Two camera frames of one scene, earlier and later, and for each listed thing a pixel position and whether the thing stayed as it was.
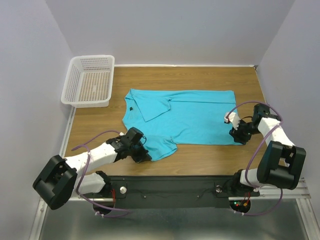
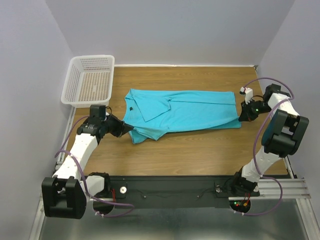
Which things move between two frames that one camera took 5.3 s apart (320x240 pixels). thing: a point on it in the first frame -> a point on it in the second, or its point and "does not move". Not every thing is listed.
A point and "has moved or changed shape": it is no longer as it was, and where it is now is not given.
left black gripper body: [136, 151] -> [114, 126]
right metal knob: [219, 189] does not move
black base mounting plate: [167, 192] does not move
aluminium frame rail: [300, 192] does not move
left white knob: [123, 190] does not move
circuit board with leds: [240, 206] does not move
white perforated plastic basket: [88, 81] does not move
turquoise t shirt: [168, 117] has moved or changed shape
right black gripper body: [243, 132] -> [253, 108]
